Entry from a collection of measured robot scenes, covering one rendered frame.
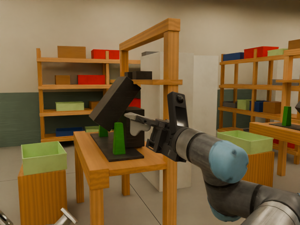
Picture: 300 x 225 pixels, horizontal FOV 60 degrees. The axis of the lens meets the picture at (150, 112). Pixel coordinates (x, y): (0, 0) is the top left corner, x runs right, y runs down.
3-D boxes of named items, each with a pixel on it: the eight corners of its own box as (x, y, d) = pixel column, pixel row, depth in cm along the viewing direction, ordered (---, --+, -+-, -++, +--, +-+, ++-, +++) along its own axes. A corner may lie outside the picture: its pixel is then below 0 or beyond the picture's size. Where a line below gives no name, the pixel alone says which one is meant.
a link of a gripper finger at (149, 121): (132, 120, 69) (163, 130, 66) (134, 114, 69) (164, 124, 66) (139, 120, 73) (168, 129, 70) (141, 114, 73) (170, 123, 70)
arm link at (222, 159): (227, 196, 50) (221, 160, 47) (190, 173, 59) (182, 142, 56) (254, 174, 53) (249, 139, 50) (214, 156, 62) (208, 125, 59)
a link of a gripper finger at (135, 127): (115, 131, 72) (145, 140, 69) (120, 110, 72) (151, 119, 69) (120, 130, 75) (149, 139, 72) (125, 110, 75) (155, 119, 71)
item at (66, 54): (167, 139, 673) (167, 49, 645) (41, 150, 569) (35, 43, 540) (159, 135, 724) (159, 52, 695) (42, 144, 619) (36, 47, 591)
